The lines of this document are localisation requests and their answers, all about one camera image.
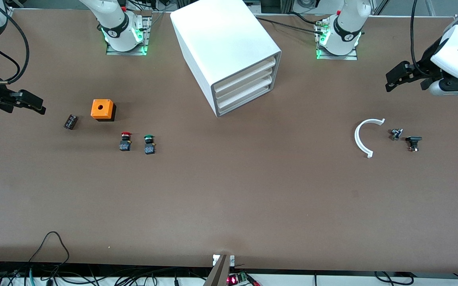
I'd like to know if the red push button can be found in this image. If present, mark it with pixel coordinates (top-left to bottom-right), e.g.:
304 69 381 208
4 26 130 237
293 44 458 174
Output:
119 131 133 152

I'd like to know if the white cabinet drawer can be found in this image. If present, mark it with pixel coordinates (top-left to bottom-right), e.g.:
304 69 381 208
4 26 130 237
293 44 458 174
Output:
214 68 274 102
212 56 277 93
216 78 272 113

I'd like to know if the black push button part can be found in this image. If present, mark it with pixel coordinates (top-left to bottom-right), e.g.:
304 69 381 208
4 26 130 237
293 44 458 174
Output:
406 136 423 153

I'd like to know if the white drawer cabinet shell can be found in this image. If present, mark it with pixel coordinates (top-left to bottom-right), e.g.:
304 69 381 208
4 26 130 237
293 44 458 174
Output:
170 0 282 118

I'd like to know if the orange box with hole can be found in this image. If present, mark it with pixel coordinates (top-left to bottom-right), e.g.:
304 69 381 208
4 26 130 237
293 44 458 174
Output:
91 99 116 122

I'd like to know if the circuit board with red light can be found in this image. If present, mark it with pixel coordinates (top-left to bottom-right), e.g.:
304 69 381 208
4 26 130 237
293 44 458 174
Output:
227 272 262 286

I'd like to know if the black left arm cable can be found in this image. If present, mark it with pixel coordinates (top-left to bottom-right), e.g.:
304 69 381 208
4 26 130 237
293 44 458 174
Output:
409 0 433 77

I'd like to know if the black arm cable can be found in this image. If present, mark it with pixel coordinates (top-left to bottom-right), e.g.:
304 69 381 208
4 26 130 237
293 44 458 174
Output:
0 7 30 85
409 0 433 77

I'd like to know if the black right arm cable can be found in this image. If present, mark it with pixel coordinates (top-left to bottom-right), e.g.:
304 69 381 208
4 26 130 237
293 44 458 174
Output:
0 7 30 85

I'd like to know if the white curved plastic bracket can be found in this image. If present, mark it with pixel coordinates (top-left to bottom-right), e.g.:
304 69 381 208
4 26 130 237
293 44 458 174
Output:
354 118 386 159

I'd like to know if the black cable on table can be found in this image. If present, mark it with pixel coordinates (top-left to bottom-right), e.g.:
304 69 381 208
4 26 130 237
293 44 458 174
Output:
255 15 326 35

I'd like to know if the black looped cable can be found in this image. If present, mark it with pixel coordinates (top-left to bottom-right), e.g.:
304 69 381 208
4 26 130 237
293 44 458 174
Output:
27 231 71 275

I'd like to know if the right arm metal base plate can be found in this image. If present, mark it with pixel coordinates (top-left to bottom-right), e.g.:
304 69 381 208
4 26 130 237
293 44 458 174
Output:
106 16 152 56

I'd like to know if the black cable bundle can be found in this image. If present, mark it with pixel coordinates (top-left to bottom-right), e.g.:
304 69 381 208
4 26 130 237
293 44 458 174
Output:
0 260 213 286

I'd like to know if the grey metal post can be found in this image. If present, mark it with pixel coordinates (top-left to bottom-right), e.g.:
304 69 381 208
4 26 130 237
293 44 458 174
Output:
203 254 232 286

